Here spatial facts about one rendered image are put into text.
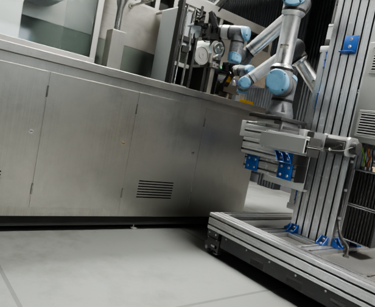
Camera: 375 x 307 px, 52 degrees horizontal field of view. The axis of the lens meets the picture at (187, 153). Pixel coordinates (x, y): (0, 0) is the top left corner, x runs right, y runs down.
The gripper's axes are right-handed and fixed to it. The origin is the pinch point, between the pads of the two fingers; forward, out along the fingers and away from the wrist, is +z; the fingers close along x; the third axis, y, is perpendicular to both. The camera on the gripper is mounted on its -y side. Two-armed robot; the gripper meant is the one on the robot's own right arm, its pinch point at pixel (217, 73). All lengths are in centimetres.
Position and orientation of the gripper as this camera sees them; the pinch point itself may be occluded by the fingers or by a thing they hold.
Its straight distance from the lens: 284.6
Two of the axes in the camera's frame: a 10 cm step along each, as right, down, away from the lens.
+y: 1.9, -9.8, -0.8
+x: -7.9, -1.0, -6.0
